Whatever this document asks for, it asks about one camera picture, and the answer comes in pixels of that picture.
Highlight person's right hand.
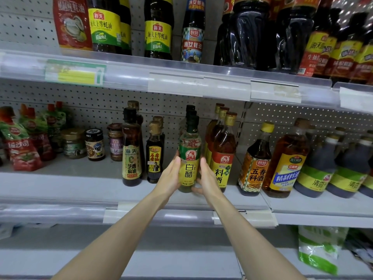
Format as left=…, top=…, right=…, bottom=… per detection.
left=195, top=157, right=226, bottom=203

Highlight person's left hand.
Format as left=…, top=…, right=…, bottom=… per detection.
left=153, top=156, right=183, bottom=200

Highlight white metal store shelving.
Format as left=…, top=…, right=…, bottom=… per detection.
left=0, top=0, right=373, bottom=280

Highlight rice vinegar jug green label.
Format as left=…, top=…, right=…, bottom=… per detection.
left=326, top=137, right=373, bottom=199

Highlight soy sauce bottle red cap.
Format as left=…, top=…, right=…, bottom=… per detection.
left=273, top=0, right=321, bottom=75
left=214, top=0, right=272, bottom=70

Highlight person's left forearm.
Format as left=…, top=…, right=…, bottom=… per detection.
left=52, top=189, right=167, bottom=280

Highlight person's right forearm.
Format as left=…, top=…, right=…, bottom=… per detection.
left=211, top=192, right=307, bottom=280

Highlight row of dark red-capped bottles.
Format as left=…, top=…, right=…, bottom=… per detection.
left=297, top=0, right=373, bottom=85

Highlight dark bottle orange label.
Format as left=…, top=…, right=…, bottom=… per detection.
left=238, top=122, right=275, bottom=196

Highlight brown jar dark lid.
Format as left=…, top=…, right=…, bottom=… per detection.
left=107, top=123, right=124, bottom=162

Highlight amber bottle yellow red label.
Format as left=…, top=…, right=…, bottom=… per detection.
left=205, top=103, right=226, bottom=155

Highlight large amber cooking wine jug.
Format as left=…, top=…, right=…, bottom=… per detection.
left=262, top=118, right=311, bottom=199

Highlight dark-lidded glass jar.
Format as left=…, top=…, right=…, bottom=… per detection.
left=85, top=129, right=106, bottom=161

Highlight glass jar tan lid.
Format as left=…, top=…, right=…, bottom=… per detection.
left=63, top=129, right=87, bottom=159

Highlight white green bag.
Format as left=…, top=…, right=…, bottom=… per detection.
left=298, top=226, right=349, bottom=276

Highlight yellow green price tag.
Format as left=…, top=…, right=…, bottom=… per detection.
left=45, top=59, right=107, bottom=86

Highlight blue label dark bottle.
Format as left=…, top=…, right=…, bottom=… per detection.
left=181, top=0, right=206, bottom=63

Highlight green packet white blue label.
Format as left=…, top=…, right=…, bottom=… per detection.
left=350, top=229, right=373, bottom=266

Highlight blue white plastic bags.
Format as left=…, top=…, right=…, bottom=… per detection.
left=0, top=223, right=15, bottom=240

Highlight orange sauce bottle red cap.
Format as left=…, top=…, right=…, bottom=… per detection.
left=52, top=0, right=93, bottom=51

